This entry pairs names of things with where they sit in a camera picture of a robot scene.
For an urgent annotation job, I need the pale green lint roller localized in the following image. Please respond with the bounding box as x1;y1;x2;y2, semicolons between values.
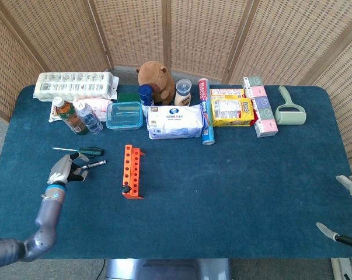
274;85;307;126

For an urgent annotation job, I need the thin black floor cable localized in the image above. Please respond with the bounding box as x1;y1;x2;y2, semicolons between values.
97;258;106;280

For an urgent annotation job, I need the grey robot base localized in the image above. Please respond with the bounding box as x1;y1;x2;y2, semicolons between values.
104;258;232;280

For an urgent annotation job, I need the blue white spray can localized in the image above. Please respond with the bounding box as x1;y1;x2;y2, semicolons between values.
138;84;155;107

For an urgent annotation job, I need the orange screwdriver rack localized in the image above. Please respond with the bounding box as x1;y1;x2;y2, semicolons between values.
121;144;146;200

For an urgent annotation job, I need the yellow Lipo snack bag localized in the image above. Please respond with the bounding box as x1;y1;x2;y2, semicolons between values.
211;97;255;127

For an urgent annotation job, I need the white pink snack bag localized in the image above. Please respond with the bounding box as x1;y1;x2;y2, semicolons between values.
48;98;113;123

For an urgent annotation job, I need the red yellow cookie box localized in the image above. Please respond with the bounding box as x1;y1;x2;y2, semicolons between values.
210;88;259;127

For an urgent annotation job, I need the wicker folding screen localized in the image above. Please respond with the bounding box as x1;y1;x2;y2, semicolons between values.
0;0;352;179

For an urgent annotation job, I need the white blue wipes pack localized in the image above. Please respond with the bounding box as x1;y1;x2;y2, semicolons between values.
147;104;207;140

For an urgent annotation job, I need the dark green box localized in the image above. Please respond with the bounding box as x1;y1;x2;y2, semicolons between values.
117;92;141;103

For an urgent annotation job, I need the clear container blue lid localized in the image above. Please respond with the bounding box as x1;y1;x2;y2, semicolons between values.
106;101;144;131

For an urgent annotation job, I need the white toilet paper pack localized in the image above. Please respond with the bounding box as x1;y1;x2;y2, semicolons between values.
33;71;120;102

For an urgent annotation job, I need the white metal frame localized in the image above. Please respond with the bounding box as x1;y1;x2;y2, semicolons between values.
330;256;352;280

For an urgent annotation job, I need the clear water bottle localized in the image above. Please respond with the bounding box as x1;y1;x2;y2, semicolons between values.
76;101;104;135

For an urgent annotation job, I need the blue plastic wrap roll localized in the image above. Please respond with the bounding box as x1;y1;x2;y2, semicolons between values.
197;78;216;146

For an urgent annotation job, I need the pastel tissue box pack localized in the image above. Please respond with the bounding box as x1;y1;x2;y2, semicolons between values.
241;76;279;138

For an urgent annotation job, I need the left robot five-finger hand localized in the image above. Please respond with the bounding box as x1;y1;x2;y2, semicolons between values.
47;152;90;187

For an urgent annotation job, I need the long green-striped handle screwdriver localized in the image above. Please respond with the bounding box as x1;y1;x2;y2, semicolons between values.
52;145;105;159

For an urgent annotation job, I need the blue carpet table cover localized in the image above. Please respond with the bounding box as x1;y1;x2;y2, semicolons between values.
0;84;352;260

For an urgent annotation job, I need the brown capybara plush toy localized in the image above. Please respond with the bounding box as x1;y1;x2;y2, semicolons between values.
136;61;176;106

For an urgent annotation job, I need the cream bottle clear cap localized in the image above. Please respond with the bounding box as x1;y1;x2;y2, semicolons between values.
173;79;193;107

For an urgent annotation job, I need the green label tea bottle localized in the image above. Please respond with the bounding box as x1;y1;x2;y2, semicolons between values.
53;96;89;136

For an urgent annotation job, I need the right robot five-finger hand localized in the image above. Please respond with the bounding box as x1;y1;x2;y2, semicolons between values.
315;174;352;251

